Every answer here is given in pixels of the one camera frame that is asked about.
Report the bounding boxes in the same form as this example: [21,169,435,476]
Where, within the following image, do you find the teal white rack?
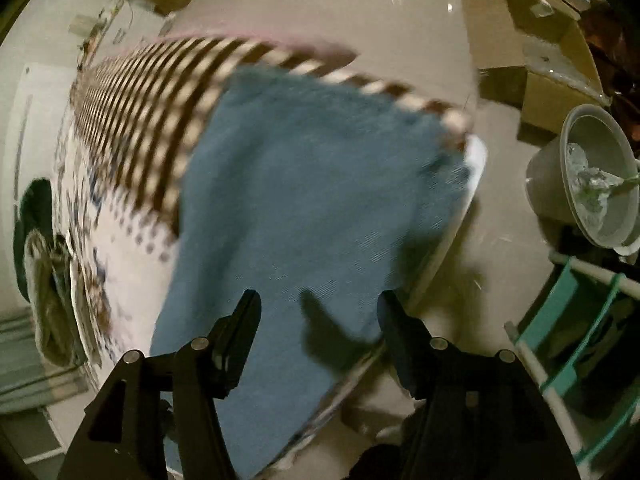
[504,252,639,479]

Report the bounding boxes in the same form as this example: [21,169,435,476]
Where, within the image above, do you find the blue denim jeans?
[151,65,469,479]

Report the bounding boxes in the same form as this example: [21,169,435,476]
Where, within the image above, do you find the grey fleece folded garment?
[23,230,87,367]

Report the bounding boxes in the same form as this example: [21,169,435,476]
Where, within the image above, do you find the floral bed sheet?
[55,36,477,468]

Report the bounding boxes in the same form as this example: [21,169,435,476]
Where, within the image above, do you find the green striped curtain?
[0,310,88,415]

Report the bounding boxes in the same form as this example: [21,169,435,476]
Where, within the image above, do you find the white bed headboard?
[1,63,76,310]

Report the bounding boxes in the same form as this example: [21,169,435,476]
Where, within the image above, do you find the small cardboard box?
[461,0,611,133]

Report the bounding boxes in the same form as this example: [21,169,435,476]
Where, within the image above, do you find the grey trash bin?
[525,104,639,249]

